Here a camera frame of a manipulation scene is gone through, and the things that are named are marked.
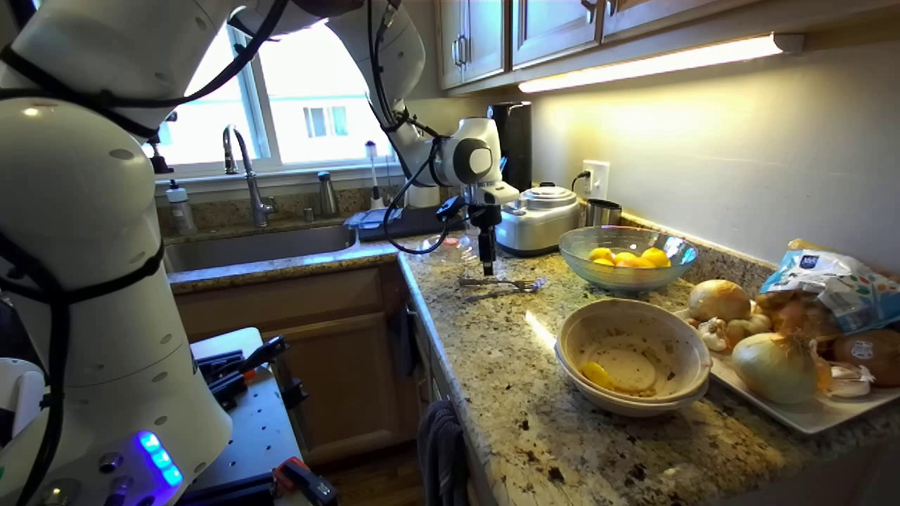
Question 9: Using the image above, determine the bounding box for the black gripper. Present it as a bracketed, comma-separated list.
[471, 205, 502, 276]

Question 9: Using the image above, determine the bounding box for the white bowl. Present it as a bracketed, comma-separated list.
[555, 299, 711, 399]
[555, 347, 710, 418]

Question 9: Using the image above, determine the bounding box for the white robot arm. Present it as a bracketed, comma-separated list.
[0, 0, 502, 506]

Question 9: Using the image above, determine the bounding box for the white ice cream maker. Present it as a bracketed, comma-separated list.
[496, 185, 586, 252]

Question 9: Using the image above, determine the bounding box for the glass bowl with lemons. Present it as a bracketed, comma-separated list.
[561, 224, 698, 292]

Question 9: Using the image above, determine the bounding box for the black soda maker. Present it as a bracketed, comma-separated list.
[489, 101, 531, 192]

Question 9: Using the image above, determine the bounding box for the dark hanging towel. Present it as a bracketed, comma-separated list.
[416, 401, 471, 506]

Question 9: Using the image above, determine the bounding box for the yellow onion back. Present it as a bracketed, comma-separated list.
[690, 278, 752, 320]

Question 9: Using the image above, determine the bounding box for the yellow onion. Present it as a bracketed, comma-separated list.
[690, 278, 752, 320]
[732, 333, 817, 406]

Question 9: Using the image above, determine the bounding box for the chrome kitchen faucet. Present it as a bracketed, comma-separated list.
[222, 125, 274, 227]

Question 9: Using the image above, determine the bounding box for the yellow onion front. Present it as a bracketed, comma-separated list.
[732, 333, 817, 406]

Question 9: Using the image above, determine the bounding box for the soap dispenser bottle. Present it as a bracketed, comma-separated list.
[165, 181, 196, 237]

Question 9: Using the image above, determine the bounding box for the white rectangular plate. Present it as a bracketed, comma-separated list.
[711, 356, 900, 437]

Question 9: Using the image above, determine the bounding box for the under cabinet light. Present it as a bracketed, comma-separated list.
[521, 30, 804, 96]

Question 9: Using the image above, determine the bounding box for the plastic food bag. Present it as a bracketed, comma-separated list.
[759, 247, 900, 335]

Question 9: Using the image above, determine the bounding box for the white wall outlet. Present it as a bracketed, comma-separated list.
[582, 160, 610, 199]

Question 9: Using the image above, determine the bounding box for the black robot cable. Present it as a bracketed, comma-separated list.
[0, 0, 472, 259]

